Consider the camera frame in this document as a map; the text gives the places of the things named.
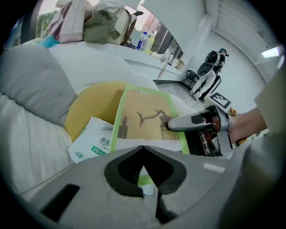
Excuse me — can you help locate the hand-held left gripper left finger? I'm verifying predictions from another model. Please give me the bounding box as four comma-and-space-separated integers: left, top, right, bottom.
20, 145, 157, 229

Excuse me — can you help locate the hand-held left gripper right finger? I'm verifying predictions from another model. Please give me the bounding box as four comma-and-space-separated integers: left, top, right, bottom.
143, 145, 241, 224

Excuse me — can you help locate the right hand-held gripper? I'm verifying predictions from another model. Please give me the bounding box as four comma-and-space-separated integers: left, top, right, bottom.
166, 91, 235, 157

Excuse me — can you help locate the green-bordered book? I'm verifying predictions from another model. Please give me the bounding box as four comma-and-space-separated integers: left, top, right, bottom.
109, 83, 191, 187

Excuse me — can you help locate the fried egg shaped cushion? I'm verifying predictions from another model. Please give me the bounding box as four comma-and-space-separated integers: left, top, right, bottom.
0, 42, 202, 202

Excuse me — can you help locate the person's right forearm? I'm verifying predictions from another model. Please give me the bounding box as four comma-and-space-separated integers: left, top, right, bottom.
227, 106, 269, 146

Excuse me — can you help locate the black folding chair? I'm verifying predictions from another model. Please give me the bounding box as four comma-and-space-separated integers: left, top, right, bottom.
181, 69, 200, 89

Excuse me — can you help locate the white wet wipes packet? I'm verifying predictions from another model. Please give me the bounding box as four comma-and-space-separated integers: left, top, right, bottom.
67, 116, 119, 164

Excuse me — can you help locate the person's white t-shirt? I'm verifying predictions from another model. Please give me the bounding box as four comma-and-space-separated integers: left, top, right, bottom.
220, 64, 286, 229

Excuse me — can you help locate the steel electric kettle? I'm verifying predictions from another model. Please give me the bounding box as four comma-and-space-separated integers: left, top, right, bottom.
165, 47, 176, 66

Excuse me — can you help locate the white window sill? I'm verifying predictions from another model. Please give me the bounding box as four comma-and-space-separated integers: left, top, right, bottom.
84, 39, 191, 78

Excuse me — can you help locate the yellow drink bottle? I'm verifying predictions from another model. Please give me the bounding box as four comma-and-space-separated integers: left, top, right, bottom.
145, 33, 157, 55

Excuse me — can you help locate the clear bottle blue label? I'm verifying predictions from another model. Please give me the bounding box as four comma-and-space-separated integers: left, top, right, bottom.
136, 32, 148, 51

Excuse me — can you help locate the white roller blind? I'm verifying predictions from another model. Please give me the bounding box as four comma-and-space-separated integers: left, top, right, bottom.
140, 0, 209, 55

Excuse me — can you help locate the ceiling light panel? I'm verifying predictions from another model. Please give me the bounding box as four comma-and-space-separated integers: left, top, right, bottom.
261, 45, 282, 59

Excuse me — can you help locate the beige canvas bag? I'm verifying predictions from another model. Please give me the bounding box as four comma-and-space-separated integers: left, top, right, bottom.
82, 0, 144, 46

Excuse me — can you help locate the pink cloth bag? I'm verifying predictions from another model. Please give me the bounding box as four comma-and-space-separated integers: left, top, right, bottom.
45, 0, 95, 43

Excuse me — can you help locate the teal cloth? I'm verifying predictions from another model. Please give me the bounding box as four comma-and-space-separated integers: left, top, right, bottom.
37, 35, 61, 49

